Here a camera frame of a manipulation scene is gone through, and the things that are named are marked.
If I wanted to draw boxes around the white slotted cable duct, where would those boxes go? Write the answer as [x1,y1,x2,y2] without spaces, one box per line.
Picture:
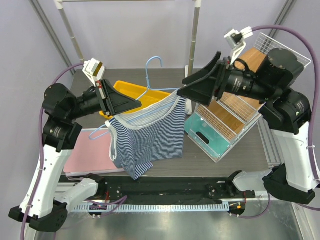
[72,201,230,214]

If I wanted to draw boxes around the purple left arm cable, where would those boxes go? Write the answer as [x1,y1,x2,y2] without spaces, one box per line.
[19,62,128,240]

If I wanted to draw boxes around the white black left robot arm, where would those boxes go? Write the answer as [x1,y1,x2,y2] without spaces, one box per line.
[8,79,142,233]

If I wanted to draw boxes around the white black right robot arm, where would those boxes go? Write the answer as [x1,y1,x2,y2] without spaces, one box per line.
[177,48,319,205]

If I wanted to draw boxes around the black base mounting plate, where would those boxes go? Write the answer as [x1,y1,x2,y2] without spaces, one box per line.
[89,176,256,205]

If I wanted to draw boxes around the pink clipboard with papers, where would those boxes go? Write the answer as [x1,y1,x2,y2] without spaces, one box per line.
[63,128,125,177]

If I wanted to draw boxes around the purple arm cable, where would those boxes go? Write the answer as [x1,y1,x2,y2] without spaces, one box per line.
[19,62,128,240]
[238,24,320,218]

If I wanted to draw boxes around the teal box with handle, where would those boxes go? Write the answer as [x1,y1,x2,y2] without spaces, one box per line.
[184,113,230,163]

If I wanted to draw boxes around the yellow plastic tray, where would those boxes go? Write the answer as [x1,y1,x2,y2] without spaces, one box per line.
[113,80,170,114]

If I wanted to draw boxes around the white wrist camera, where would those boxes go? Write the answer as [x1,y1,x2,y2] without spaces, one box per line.
[82,58,105,86]
[223,26,253,65]

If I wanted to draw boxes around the blue white striped tank top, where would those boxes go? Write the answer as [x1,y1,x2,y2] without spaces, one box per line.
[105,92,187,180]

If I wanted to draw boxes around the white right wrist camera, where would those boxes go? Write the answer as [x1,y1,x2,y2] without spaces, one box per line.
[223,26,253,65]

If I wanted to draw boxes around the white wire shelf rack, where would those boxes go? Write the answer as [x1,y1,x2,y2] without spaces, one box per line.
[194,32,312,159]

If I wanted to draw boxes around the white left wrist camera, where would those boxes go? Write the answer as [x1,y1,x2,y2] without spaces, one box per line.
[82,58,105,86]

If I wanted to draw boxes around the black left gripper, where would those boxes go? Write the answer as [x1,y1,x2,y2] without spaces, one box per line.
[67,78,142,120]

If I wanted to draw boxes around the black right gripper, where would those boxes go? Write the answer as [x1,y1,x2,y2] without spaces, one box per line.
[176,51,275,107]

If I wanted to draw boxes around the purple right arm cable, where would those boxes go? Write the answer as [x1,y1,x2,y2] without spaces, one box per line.
[238,24,320,218]

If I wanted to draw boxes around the metal clothes rack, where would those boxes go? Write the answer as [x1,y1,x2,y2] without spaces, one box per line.
[52,0,203,116]

